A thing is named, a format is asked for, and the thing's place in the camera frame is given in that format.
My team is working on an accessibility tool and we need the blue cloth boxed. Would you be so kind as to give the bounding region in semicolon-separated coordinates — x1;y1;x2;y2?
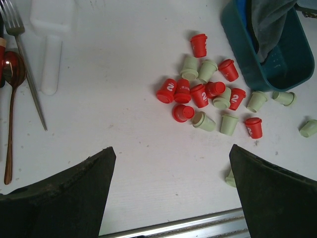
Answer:
236;0;256;50

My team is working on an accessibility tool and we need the green capsule beside basket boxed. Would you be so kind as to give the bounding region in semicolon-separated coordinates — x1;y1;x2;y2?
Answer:
247;91;268;113

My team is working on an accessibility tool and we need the silver fork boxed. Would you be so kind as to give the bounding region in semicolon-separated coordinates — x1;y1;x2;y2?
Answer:
0;0;48;131

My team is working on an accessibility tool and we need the white plastic scoop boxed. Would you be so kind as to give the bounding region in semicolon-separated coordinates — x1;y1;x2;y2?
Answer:
30;0;76;95

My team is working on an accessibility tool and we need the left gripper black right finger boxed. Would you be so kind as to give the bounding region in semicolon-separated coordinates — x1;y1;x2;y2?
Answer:
229;144;317;238

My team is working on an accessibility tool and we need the green capsule bottom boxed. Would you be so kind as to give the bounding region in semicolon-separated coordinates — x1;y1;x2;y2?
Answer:
225;169;236;188

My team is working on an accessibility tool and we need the teal plastic storage basket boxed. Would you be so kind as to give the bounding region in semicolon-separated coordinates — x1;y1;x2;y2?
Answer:
220;0;315;92

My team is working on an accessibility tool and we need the red capsule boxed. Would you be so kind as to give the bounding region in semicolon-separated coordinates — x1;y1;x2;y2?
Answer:
244;118;263;139
190;84;209;108
174;78;191;104
218;59;239;82
190;34;208;58
205;82;226;99
156;78;177;104
229;88;246;111
172;104;195;123

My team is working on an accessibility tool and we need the green capsule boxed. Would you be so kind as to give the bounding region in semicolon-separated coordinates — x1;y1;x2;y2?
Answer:
198;59;218;83
192;112;216;132
247;91;268;113
272;91;297;107
220;114;239;136
212;87;231;110
225;169;236;188
180;56;199;81
299;119;317;138

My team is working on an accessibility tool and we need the red capsule top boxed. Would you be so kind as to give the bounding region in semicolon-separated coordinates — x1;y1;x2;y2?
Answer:
190;34;208;58

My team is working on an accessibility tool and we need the grey cloth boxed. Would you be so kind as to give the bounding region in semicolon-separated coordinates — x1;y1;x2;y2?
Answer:
246;0;296;63

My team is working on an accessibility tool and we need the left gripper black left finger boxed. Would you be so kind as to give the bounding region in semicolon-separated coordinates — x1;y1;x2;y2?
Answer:
0;147;116;238

